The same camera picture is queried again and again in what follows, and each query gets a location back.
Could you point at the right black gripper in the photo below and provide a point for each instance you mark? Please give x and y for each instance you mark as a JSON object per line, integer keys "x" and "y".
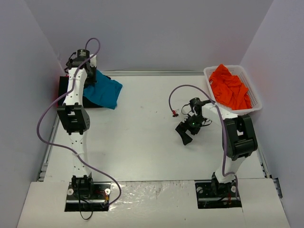
{"x": 185, "y": 127}

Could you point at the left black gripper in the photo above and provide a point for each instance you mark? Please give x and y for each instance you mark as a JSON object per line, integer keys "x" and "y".
{"x": 90, "y": 77}

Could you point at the blue t shirt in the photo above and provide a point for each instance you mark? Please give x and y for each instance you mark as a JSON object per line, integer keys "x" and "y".
{"x": 104, "y": 93}

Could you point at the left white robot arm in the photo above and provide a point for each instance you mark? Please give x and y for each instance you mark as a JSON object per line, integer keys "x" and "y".
{"x": 74, "y": 118}

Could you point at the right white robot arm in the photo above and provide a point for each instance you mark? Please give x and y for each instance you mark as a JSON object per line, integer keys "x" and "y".
{"x": 238, "y": 138}

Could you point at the folded black t shirt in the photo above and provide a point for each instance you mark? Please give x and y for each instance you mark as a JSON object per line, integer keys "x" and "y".
{"x": 63, "y": 84}

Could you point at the orange t shirt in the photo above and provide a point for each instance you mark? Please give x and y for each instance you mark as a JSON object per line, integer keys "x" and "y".
{"x": 228, "y": 89}

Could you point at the white plastic basket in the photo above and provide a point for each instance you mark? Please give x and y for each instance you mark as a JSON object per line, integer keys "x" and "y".
{"x": 244, "y": 78}

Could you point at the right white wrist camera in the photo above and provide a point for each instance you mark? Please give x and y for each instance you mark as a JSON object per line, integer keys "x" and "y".
{"x": 183, "y": 116}

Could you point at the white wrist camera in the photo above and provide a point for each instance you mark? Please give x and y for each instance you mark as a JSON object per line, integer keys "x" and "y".
{"x": 93, "y": 61}
{"x": 183, "y": 116}

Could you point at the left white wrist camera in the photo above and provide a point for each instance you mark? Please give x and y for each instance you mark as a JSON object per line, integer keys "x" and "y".
{"x": 93, "y": 61}

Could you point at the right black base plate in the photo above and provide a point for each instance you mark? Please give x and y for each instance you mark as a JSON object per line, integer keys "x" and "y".
{"x": 208, "y": 199}

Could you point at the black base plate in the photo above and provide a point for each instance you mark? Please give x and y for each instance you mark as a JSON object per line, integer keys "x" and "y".
{"x": 85, "y": 202}
{"x": 208, "y": 199}

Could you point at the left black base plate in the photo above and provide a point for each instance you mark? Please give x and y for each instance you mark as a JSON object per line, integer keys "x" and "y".
{"x": 85, "y": 202}

